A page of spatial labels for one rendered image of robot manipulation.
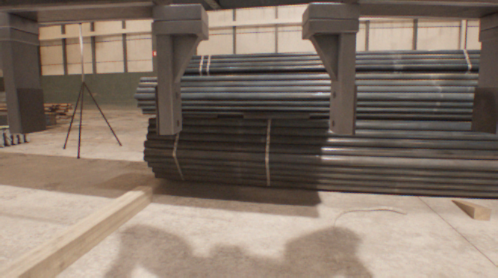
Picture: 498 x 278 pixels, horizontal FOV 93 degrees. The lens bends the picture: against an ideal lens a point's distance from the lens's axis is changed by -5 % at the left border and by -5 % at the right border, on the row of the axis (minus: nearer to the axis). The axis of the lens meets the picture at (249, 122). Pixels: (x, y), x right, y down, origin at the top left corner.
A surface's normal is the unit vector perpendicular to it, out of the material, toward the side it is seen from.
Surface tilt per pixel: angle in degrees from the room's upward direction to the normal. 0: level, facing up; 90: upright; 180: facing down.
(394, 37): 90
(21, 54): 90
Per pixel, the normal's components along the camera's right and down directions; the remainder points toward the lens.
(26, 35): 1.00, 0.00
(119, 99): -0.18, 0.12
